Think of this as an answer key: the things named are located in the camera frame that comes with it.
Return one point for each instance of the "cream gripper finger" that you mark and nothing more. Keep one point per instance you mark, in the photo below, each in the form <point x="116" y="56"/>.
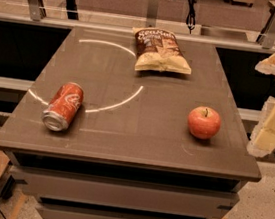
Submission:
<point x="266" y="66"/>
<point x="262" y="140"/>

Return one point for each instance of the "red coke can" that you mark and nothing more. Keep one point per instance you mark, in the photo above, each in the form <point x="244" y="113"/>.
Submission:
<point x="62" y="107"/>

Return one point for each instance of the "red apple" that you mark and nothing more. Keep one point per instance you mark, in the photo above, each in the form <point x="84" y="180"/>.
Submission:
<point x="203" y="122"/>

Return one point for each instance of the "brown chip bag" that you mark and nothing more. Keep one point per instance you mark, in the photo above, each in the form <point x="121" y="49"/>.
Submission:
<point x="157" y="49"/>

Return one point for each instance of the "grey drawer cabinet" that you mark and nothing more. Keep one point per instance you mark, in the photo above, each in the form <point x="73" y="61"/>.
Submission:
<point x="128" y="152"/>

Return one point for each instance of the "right metal rail bracket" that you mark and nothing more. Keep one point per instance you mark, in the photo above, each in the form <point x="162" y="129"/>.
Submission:
<point x="267" y="36"/>

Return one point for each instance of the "middle metal rail bracket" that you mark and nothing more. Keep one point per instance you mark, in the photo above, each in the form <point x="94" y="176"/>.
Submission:
<point x="152" y="13"/>

